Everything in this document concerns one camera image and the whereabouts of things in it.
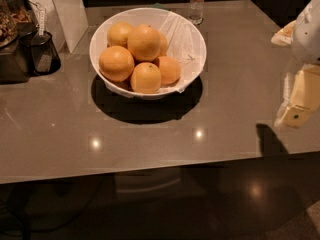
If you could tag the back left orange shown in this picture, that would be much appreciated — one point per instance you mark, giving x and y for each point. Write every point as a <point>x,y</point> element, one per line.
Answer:
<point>117,34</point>

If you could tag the black mesh cup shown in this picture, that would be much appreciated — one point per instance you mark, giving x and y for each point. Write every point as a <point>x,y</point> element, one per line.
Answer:
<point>44,55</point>

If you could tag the hidden back right orange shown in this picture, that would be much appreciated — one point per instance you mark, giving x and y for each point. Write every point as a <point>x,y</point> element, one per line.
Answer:
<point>163,44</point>

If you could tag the white box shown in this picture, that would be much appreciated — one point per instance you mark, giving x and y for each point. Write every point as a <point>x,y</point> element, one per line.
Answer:
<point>66,20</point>

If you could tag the right front orange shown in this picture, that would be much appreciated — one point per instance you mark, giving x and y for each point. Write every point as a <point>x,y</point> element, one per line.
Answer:
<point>170,69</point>

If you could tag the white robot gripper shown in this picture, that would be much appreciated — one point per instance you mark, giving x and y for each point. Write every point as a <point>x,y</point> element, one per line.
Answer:
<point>307,37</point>

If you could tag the white plastic bowl liner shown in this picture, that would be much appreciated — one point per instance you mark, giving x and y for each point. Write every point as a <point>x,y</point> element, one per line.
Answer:
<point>181,40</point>

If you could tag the front centre orange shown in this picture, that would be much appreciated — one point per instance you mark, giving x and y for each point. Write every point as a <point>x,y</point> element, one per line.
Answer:
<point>146,78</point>

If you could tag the left front orange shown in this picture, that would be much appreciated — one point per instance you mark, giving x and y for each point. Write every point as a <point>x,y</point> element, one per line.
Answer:
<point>116,63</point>

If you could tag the white tag in cup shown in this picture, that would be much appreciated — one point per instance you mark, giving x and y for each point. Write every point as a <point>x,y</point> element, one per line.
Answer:
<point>40,13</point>

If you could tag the top centre orange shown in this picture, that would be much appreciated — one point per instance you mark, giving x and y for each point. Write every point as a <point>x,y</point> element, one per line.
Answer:
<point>144,43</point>

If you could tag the white bowl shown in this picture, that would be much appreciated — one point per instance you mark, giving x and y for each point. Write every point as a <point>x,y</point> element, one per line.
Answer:
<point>186,44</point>

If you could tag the dark tray with snacks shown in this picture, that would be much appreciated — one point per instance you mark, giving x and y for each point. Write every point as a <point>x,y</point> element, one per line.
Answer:
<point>15,22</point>

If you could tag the clear plastic water bottle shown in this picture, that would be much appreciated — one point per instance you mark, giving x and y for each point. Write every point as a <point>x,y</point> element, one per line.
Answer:
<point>195,11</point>

